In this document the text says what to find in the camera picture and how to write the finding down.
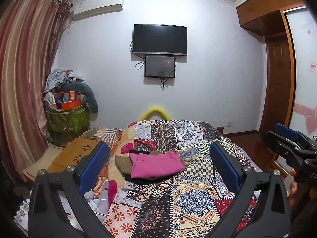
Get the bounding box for yellow orange blanket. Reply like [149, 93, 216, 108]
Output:
[107, 122, 137, 194]

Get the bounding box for grey plush pillow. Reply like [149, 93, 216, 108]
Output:
[62, 82, 99, 114]

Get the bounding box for large wall television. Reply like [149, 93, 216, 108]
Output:
[132, 24, 187, 56]

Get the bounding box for white air conditioner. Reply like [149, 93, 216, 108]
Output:
[73, 0, 124, 21]

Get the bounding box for pink pants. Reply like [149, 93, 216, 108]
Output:
[129, 151, 185, 179]

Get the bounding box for striped brown curtain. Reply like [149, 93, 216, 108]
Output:
[1, 0, 71, 182]

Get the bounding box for person's right hand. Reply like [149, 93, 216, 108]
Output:
[288, 180, 302, 209]

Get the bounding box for wooden lap desk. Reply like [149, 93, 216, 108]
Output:
[23, 138, 107, 181]

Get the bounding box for wooden wardrobe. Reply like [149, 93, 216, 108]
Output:
[236, 0, 316, 135]

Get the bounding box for small wall monitor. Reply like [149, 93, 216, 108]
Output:
[144, 55, 176, 79]

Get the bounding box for yellow curved headboard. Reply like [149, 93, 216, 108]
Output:
[139, 106, 171, 121]

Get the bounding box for orange box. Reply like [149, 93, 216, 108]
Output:
[61, 90, 81, 111]

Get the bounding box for olive folded pants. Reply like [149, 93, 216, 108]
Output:
[115, 151, 187, 176]

